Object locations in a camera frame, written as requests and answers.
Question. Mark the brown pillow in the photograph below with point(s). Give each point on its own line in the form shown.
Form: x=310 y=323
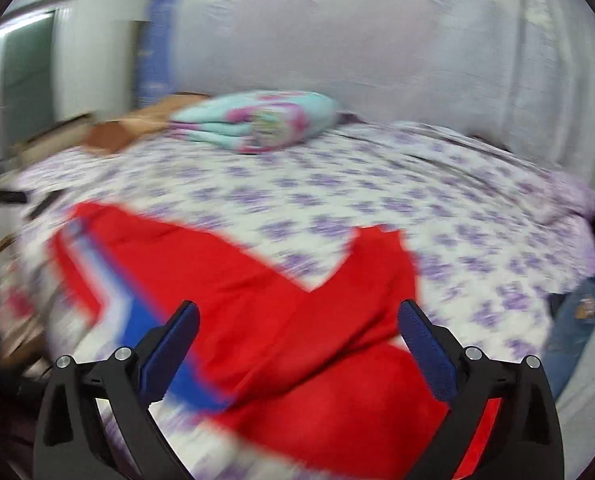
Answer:
x=127 y=127

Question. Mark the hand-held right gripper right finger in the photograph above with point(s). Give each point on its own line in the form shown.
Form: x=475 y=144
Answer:
x=430 y=355

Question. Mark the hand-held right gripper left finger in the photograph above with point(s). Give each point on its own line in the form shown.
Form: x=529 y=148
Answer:
x=170 y=350

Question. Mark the blue patterned curtain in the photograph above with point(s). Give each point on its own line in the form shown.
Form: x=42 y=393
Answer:
x=155 y=45

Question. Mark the blue jeans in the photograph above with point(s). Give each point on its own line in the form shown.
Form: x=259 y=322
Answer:
x=575 y=320

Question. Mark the folded turquoise pink blanket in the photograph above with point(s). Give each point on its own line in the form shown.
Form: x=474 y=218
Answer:
x=257 y=119

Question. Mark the white mosquito net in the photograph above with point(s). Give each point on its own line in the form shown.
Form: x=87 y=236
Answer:
x=377 y=60

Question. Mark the red pants with striped side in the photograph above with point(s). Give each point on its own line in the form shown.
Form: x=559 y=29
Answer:
x=297 y=340

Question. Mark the green door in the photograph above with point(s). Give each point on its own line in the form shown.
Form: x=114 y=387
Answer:
x=27 y=75

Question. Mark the bed with purple floral sheet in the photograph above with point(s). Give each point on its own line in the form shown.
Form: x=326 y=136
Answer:
x=427 y=220

